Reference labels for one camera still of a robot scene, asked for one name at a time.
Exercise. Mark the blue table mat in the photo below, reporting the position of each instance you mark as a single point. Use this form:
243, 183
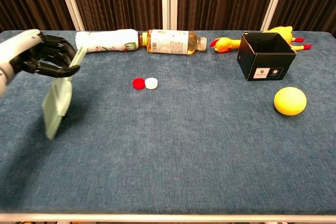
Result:
168, 142

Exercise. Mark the open black cardboard box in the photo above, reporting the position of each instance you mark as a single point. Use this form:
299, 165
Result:
267, 64

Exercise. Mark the amber tea plastic bottle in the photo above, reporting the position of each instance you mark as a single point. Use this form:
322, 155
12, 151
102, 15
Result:
170, 41

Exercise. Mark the yellow rubber chicken toy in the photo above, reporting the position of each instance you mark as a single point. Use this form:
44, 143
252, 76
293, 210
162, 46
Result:
225, 44

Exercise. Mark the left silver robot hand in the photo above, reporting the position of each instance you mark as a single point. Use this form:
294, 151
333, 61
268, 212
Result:
23, 48

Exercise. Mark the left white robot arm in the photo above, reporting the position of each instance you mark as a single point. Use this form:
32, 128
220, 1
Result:
2, 82

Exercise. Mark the white green-labelled bottle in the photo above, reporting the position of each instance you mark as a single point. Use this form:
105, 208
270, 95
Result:
110, 40

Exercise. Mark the white metal partition post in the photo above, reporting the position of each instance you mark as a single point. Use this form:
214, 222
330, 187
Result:
274, 1
69, 1
169, 1

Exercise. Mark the red bottle cap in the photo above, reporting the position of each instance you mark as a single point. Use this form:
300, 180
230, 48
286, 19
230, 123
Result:
138, 83

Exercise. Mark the yellow ball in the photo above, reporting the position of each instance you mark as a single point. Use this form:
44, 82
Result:
290, 101

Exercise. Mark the white bottle cap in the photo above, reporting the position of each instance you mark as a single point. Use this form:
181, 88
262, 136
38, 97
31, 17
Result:
151, 83

